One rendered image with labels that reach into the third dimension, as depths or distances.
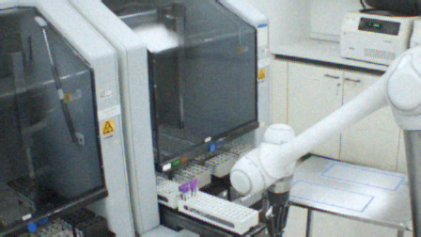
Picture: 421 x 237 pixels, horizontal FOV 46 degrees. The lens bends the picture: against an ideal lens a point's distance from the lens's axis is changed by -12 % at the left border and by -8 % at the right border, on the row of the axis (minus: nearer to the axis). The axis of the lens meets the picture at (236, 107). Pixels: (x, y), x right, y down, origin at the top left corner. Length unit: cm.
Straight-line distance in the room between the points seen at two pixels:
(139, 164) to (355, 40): 248
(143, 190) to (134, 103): 33
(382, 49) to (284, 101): 102
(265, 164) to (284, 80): 296
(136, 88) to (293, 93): 269
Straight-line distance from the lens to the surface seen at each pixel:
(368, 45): 398
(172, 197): 200
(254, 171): 147
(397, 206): 204
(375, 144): 414
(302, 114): 439
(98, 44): 174
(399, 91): 118
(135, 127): 185
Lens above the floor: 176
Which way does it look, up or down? 17 degrees down
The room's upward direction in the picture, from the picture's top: 1 degrees counter-clockwise
